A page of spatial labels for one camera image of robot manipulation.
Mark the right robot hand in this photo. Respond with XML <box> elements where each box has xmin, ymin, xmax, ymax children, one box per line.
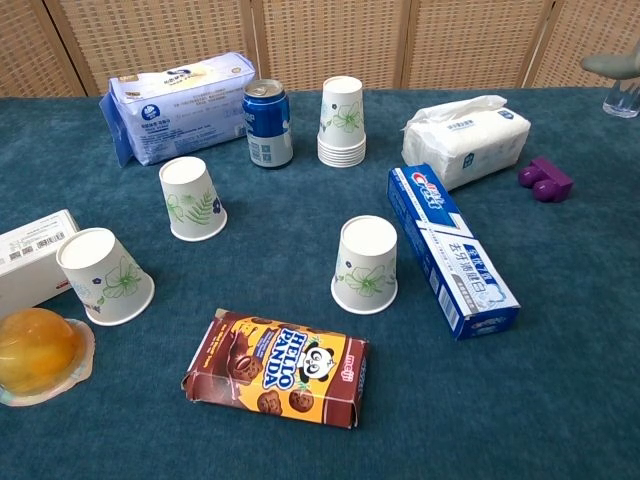
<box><xmin>580</xmin><ymin>51</ymin><xmax>640</xmax><ymax>80</ymax></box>

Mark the blue drink can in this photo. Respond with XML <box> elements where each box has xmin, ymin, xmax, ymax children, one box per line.
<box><xmin>242</xmin><ymin>78</ymin><xmax>295</xmax><ymax>170</ymax></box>

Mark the stack of white paper cups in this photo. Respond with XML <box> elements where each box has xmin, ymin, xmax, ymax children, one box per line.
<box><xmin>316</xmin><ymin>75</ymin><xmax>368</xmax><ymax>169</ymax></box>

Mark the white paper cup fern print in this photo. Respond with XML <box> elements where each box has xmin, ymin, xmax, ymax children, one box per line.
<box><xmin>158</xmin><ymin>155</ymin><xmax>229</xmax><ymax>243</ymax></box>

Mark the teal table cloth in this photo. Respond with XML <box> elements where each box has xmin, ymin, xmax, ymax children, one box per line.
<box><xmin>0</xmin><ymin>87</ymin><xmax>640</xmax><ymax>480</ymax></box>

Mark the lavender wrapped tissue pack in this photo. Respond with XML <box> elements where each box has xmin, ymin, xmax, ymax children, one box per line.
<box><xmin>98</xmin><ymin>51</ymin><xmax>257</xmax><ymax>168</ymax></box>

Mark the white open tissue pack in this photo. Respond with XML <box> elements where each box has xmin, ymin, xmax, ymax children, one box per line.
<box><xmin>400</xmin><ymin>94</ymin><xmax>532</xmax><ymax>193</ymax></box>

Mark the clear glass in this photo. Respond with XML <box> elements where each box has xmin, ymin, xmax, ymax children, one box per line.
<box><xmin>602</xmin><ymin>74</ymin><xmax>640</xmax><ymax>120</ymax></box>

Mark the purple toy building block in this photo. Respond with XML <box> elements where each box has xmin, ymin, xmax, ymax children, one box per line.
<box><xmin>517</xmin><ymin>155</ymin><xmax>575</xmax><ymax>204</ymax></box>

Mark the white paper cup flower print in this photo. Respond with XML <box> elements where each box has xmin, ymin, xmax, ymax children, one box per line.
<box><xmin>330</xmin><ymin>214</ymin><xmax>399</xmax><ymax>316</ymax></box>
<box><xmin>55</xmin><ymin>227</ymin><xmax>156</xmax><ymax>328</ymax></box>

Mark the orange fruit jelly cup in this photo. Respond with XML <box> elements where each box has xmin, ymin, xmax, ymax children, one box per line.
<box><xmin>0</xmin><ymin>307</ymin><xmax>96</xmax><ymax>408</ymax></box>

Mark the white cardboard box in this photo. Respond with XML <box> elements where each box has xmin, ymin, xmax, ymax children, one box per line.
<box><xmin>0</xmin><ymin>208</ymin><xmax>81</xmax><ymax>320</ymax></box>

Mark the rattan folding screen panel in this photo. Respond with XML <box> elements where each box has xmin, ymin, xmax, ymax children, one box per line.
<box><xmin>249</xmin><ymin>0</ymin><xmax>414</xmax><ymax>92</ymax></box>
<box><xmin>522</xmin><ymin>0</ymin><xmax>640</xmax><ymax>90</ymax></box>
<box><xmin>399</xmin><ymin>0</ymin><xmax>557</xmax><ymax>91</ymax></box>
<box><xmin>0</xmin><ymin>0</ymin><xmax>86</xmax><ymax>99</ymax></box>
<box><xmin>43</xmin><ymin>0</ymin><xmax>261</xmax><ymax>96</ymax></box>

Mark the Hello Panda biscuit box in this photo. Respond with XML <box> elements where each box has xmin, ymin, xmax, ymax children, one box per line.
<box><xmin>180</xmin><ymin>308</ymin><xmax>371</xmax><ymax>430</ymax></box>

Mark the blue Crest toothpaste box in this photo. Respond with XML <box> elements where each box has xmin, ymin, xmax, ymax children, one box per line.
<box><xmin>386</xmin><ymin>163</ymin><xmax>522</xmax><ymax>342</ymax></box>

